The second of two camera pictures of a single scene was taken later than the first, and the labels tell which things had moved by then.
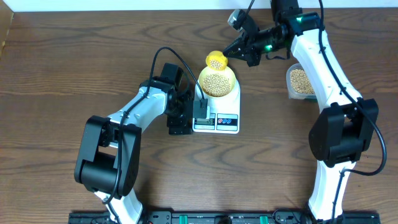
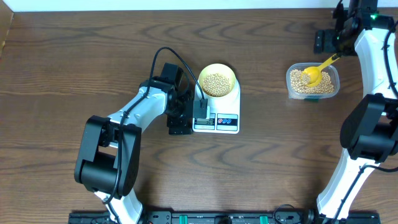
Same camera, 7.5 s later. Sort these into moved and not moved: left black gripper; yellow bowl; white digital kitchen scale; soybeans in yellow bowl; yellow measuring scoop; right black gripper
Moved: right black gripper; yellow measuring scoop
Not moved: white digital kitchen scale; left black gripper; soybeans in yellow bowl; yellow bowl
